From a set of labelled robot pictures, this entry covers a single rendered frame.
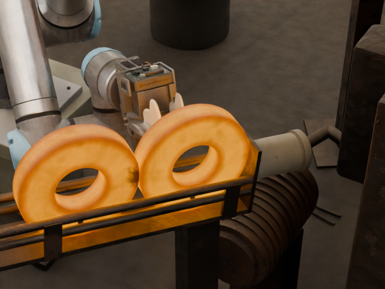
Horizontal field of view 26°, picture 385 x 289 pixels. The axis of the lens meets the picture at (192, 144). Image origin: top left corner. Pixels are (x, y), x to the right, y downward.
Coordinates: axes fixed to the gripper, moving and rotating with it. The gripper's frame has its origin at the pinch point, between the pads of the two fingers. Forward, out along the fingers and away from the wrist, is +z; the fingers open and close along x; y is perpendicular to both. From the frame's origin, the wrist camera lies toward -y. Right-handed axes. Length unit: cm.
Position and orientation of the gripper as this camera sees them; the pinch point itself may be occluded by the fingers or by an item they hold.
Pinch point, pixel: (180, 141)
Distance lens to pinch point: 111.3
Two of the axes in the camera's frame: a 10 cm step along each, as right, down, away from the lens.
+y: -1.3, -9.2, -3.8
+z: 3.9, 3.1, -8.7
